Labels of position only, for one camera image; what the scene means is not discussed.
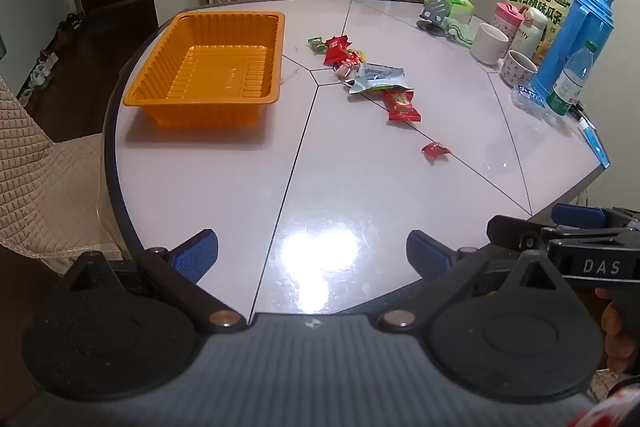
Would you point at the small red twisted candy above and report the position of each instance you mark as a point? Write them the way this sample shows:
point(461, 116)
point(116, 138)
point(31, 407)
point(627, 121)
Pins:
point(435, 150)

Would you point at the plain white mug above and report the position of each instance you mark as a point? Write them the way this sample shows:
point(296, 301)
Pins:
point(489, 44)

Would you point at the blue thermos jug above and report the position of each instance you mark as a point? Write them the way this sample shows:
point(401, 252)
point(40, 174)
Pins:
point(582, 32)

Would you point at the blue label water bottle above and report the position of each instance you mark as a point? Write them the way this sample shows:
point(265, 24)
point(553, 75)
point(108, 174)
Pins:
point(529, 99)

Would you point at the pink lidded cup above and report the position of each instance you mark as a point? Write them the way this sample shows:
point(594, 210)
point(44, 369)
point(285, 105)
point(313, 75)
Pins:
point(507, 17)

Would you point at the green label water bottle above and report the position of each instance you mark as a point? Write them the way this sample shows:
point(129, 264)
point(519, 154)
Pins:
point(570, 82)

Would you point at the blue white flat packet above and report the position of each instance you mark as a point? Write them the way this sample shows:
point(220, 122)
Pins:
point(596, 144)

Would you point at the light green cloth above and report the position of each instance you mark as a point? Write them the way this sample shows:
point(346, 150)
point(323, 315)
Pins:
point(459, 33)

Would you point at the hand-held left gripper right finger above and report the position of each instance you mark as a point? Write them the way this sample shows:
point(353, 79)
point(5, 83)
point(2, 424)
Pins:
point(425, 252)

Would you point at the silver snack packet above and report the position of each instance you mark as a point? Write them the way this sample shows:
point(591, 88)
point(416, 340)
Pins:
point(380, 78)

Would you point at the row of shoes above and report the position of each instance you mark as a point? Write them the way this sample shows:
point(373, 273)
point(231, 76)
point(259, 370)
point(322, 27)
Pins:
point(47, 62)

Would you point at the orange plastic tray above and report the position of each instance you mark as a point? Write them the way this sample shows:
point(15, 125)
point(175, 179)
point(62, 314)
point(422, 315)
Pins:
point(210, 67)

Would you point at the grey phone stand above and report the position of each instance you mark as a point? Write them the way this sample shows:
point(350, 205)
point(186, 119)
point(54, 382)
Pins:
point(434, 14)

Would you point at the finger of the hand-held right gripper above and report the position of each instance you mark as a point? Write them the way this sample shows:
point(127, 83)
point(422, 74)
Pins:
point(510, 229)
point(580, 215)

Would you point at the small green candy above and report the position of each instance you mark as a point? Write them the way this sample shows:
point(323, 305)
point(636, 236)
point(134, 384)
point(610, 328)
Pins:
point(316, 44)

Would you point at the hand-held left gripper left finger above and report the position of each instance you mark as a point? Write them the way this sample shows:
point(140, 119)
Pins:
point(195, 249)

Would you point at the white thermos bottle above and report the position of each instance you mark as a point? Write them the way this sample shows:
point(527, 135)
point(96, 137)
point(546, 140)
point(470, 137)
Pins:
point(532, 29)

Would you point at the person's right hand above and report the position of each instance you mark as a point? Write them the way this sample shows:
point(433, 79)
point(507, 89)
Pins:
point(620, 337)

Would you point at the patterned white mug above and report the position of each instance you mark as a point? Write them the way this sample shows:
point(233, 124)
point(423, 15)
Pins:
point(519, 69)

